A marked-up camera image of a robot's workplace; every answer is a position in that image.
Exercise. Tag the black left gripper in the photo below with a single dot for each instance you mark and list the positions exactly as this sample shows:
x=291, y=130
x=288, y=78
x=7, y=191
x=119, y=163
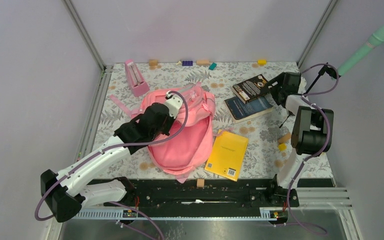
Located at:
x=167, y=130

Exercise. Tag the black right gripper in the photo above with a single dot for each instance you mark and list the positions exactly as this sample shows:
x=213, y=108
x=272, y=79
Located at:
x=280, y=79

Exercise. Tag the black paperback book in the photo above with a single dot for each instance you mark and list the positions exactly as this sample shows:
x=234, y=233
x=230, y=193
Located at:
x=251, y=89

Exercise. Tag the pink student backpack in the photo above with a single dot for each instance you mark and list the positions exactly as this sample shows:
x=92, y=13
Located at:
x=191, y=136

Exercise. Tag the dark blue book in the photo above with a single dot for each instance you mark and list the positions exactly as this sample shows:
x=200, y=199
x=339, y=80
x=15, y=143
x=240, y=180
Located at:
x=241, y=112

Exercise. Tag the yellow marker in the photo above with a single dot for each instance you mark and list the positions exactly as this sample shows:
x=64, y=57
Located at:
x=282, y=147

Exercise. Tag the yellow notebook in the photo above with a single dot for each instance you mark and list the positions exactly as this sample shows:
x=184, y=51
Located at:
x=228, y=152

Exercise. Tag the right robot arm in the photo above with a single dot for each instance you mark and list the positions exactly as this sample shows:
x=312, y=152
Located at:
x=311, y=134

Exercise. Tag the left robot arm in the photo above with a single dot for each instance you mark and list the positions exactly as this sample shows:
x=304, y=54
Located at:
x=66, y=192

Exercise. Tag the yellow block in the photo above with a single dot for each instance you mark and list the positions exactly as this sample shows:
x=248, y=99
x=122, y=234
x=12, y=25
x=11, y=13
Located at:
x=261, y=62

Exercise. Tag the pink metronome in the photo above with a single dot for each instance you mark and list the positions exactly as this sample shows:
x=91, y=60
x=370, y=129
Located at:
x=135, y=79

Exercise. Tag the black microphone tripod stand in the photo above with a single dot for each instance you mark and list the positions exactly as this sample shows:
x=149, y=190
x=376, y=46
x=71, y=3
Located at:
x=326, y=68

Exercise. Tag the tan wooden wedge block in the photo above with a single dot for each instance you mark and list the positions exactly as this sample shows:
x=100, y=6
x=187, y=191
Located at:
x=284, y=138

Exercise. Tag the wooden block far left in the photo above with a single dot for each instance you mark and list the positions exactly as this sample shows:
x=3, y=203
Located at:
x=153, y=62

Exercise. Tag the floral table mat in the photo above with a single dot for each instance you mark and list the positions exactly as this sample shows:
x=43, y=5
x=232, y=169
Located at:
x=262, y=159

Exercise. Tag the purple toy brick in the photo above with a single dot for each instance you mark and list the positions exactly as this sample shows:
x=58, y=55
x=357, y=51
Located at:
x=187, y=63

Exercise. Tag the long wooden block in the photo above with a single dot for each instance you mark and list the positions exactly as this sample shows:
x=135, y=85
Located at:
x=203, y=62

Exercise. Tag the small wooden cube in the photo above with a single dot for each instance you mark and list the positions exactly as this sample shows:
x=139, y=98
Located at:
x=200, y=183

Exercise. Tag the teal block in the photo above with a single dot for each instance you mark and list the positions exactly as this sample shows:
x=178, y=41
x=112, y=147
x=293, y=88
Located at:
x=212, y=66

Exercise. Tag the mint green microphone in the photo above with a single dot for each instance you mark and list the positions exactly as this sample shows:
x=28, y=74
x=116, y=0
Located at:
x=373, y=41

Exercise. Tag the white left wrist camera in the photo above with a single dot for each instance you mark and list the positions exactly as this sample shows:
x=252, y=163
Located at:
x=174, y=103

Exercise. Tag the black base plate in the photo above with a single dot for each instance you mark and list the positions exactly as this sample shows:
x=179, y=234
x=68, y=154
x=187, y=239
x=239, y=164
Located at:
x=164, y=198

